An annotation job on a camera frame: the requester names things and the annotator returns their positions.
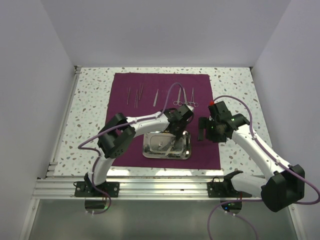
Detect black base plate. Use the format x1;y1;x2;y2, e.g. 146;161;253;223
73;181;120;198
206;176;252;199

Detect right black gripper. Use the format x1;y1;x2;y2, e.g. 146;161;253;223
197;116;227;143

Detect steel instrument tray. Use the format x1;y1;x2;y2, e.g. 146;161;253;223
142;130;192;160

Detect thin steel forceps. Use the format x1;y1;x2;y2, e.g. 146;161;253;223
134;83;144;108

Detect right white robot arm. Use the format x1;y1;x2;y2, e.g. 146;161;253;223
197;101;305;212

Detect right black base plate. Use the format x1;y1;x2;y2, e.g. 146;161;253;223
206;176;252;199

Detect steel scalpel handle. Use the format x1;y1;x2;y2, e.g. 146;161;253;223
165;140;176;156

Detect steel scissors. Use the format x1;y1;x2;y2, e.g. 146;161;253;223
173;88;183;106
183;88;191;106

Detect aluminium rail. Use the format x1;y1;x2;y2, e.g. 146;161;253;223
36;65;83;180
31;174;267;201

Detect purple cloth wrap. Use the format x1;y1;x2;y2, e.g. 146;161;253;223
106;73;221;170

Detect steel tweezers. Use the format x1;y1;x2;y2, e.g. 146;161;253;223
153;89;159;107

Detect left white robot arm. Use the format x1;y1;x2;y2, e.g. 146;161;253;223
78;104;194;197

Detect aluminium left rail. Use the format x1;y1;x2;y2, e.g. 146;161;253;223
36;65;83;180

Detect aluminium front rail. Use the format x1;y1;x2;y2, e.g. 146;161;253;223
31;174;267;201

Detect steel hemostat clamp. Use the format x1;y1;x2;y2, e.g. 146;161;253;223
188;88;199;108

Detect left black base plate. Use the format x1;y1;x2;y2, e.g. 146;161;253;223
73;181;120;198

